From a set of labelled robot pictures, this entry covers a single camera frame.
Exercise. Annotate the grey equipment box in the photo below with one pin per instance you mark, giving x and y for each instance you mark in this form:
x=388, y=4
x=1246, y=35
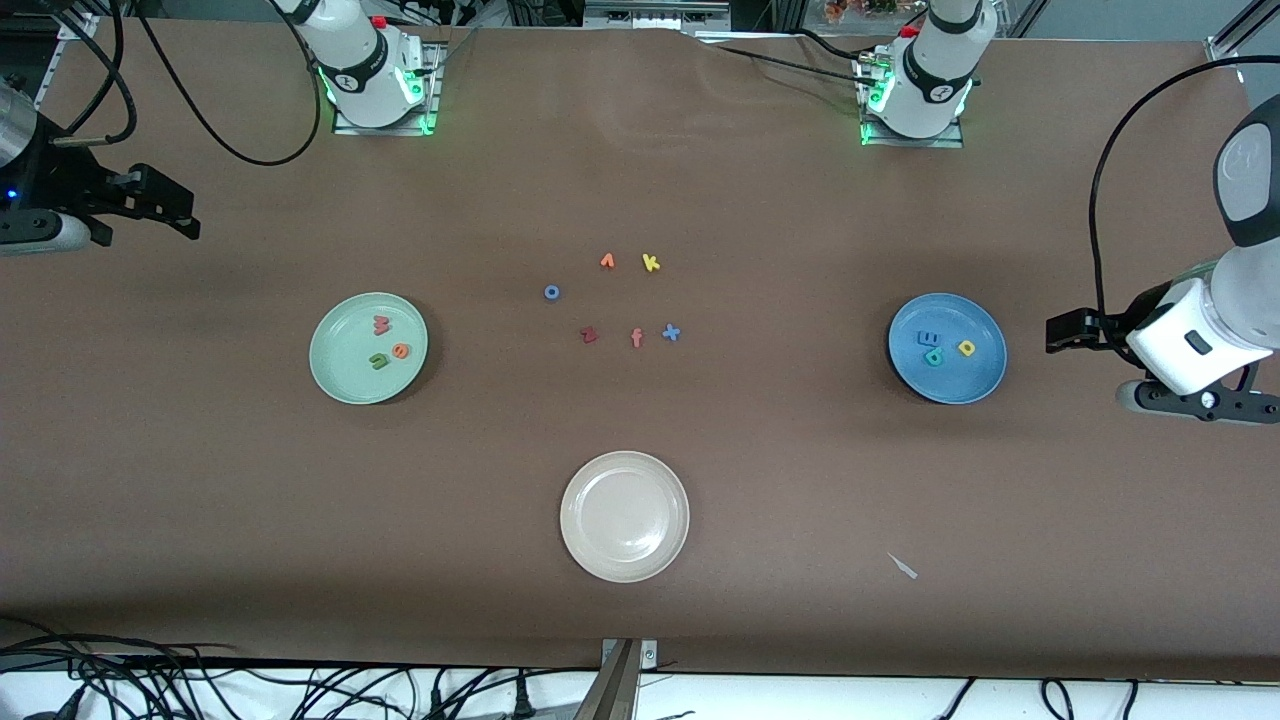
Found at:
x=655, y=12

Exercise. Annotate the beige plate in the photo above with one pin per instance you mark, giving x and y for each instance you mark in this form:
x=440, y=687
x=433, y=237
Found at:
x=625, y=517

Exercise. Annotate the metal table edge bracket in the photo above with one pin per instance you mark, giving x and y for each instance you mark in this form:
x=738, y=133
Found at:
x=625, y=660

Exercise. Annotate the green plate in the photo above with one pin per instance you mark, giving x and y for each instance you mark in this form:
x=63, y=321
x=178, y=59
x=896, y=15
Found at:
x=345, y=375

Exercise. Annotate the blue plate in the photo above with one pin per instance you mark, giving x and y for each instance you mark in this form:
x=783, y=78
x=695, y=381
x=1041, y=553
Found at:
x=960, y=385

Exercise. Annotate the small white paper scrap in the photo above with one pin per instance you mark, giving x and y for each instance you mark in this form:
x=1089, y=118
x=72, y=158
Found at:
x=903, y=566

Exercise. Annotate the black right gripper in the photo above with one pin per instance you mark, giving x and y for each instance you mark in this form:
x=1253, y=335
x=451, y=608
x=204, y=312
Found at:
x=62, y=183

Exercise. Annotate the aluminium frame profile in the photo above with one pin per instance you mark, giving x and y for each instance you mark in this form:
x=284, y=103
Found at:
x=1228, y=45

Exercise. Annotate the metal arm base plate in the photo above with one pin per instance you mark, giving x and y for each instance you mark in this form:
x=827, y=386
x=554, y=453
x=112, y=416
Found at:
x=432, y=90
x=910, y=142

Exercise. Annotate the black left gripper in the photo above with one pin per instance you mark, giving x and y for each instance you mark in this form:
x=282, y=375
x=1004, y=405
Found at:
x=1112, y=325

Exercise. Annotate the aluminium frame corner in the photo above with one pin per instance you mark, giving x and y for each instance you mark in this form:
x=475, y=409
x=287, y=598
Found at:
x=78, y=27

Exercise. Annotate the black power plug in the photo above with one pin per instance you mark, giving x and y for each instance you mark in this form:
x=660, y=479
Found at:
x=520, y=697

